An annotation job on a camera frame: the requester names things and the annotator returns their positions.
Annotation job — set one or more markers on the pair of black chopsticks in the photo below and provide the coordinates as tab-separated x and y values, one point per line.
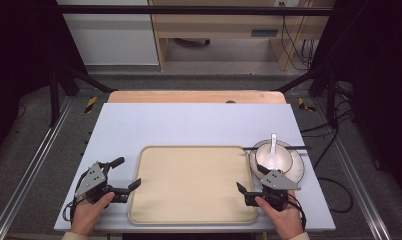
297	147

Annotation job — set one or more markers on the yellow black tape marker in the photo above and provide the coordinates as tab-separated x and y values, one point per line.
302	105
91	104

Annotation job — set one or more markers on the person's left hand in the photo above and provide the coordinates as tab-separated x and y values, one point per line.
89	215

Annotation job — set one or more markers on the dark curtain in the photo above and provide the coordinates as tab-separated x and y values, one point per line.
379	83
19	60

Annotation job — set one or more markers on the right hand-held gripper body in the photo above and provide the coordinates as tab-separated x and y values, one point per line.
276	182

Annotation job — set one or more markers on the person's right hand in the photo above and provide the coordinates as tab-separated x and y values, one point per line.
282	218

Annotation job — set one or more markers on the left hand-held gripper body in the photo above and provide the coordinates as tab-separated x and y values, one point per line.
93	179

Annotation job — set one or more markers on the wooden desk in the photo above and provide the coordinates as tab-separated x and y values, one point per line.
215	26

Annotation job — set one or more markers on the beige tray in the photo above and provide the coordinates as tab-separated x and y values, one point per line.
192	185

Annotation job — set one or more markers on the aluminium rail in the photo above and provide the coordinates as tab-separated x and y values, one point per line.
355	173
32	160

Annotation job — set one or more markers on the white bowl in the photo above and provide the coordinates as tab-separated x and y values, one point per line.
284	156

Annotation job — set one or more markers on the white cabinet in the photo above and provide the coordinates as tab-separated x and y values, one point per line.
112	36

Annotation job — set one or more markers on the white spoon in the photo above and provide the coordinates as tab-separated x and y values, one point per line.
273	156

